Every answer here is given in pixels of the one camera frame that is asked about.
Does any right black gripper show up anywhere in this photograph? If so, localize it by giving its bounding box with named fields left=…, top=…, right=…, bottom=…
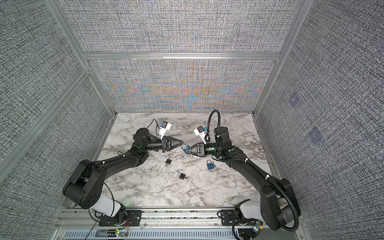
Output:
left=186, top=142, right=223, bottom=158

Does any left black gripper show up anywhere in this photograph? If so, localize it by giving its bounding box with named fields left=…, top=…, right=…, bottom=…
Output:
left=144, top=137, right=183, bottom=155

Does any blue padlock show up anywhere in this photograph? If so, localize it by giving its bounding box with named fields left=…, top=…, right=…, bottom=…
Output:
left=182, top=145, right=190, bottom=155
left=207, top=160, right=215, bottom=170

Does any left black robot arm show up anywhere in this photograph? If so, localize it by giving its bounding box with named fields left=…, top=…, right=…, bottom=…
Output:
left=63, top=128, right=184, bottom=217

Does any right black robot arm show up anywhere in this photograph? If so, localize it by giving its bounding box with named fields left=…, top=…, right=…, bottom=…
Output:
left=185, top=127, right=301, bottom=232

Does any lower small black padlock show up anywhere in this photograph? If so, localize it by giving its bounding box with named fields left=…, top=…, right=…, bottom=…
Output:
left=177, top=169, right=189, bottom=181

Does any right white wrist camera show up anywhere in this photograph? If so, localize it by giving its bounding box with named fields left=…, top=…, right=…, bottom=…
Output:
left=194, top=126, right=211, bottom=144

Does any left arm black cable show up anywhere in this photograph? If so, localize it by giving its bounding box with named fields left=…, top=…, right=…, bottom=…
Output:
left=83, top=119, right=163, bottom=240

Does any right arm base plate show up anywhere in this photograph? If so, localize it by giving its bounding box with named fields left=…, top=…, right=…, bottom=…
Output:
left=217, top=209, right=263, bottom=226

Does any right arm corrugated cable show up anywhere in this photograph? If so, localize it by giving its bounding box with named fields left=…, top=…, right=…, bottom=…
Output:
left=204, top=109, right=300, bottom=232

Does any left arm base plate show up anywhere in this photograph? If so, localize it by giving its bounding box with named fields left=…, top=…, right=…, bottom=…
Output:
left=99, top=210, right=143, bottom=227

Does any aluminium frame back bar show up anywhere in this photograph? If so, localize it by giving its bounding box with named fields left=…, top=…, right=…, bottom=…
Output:
left=83, top=52, right=281, bottom=61

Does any aluminium front rail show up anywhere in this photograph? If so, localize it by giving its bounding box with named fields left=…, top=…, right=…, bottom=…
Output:
left=51, top=207, right=256, bottom=240

